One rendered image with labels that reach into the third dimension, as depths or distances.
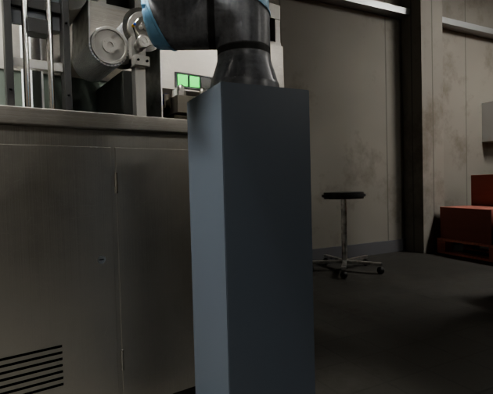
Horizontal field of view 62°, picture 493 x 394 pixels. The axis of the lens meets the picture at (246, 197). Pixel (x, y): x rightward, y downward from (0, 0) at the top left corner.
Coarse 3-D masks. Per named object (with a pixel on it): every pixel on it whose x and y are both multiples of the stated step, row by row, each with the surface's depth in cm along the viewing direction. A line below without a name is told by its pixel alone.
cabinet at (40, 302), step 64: (0, 128) 95; (64, 128) 102; (0, 192) 94; (64, 192) 102; (128, 192) 112; (0, 256) 95; (64, 256) 102; (128, 256) 112; (0, 320) 95; (64, 320) 103; (128, 320) 112; (192, 320) 123; (0, 384) 95; (64, 384) 103; (128, 384) 112; (192, 384) 123
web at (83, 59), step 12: (84, 12) 136; (72, 24) 150; (84, 24) 136; (72, 36) 150; (84, 36) 136; (36, 48) 129; (72, 48) 150; (84, 48) 136; (72, 60) 150; (84, 60) 140; (96, 60) 133; (36, 72) 131; (84, 72) 147; (96, 72) 143; (108, 72) 144; (36, 84) 132; (36, 96) 133
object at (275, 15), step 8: (96, 0) 166; (104, 0) 166; (112, 0) 175; (120, 0) 177; (128, 0) 179; (136, 0) 173; (112, 8) 167; (120, 8) 169; (128, 8) 179; (272, 8) 215; (272, 16) 215; (272, 24) 218; (272, 32) 218; (272, 40) 218
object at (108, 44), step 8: (96, 32) 132; (104, 32) 134; (112, 32) 135; (120, 32) 136; (96, 40) 132; (104, 40) 133; (112, 40) 135; (120, 40) 137; (96, 48) 132; (104, 48) 133; (112, 48) 135; (120, 48) 137; (96, 56) 132; (104, 56) 134; (112, 56) 135; (120, 56) 137; (112, 64) 136
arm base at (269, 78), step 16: (224, 48) 85; (240, 48) 84; (256, 48) 84; (224, 64) 84; (240, 64) 83; (256, 64) 83; (224, 80) 83; (240, 80) 82; (256, 80) 82; (272, 80) 85
